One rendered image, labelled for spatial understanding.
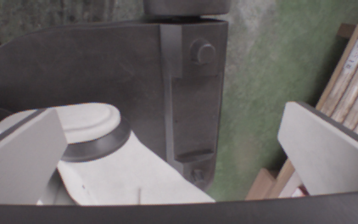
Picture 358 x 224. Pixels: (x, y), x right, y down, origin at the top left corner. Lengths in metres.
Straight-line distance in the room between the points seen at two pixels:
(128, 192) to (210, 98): 0.31
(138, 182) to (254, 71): 0.59
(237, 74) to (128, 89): 0.41
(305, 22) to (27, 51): 0.81
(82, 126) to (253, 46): 0.58
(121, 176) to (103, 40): 0.27
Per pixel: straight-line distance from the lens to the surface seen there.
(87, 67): 0.47
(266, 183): 1.07
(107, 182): 0.31
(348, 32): 0.95
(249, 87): 0.79
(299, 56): 0.88
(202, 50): 0.40
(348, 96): 0.88
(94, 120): 0.35
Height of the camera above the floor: 0.62
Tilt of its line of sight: 59 degrees down
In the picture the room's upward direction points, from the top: 154 degrees clockwise
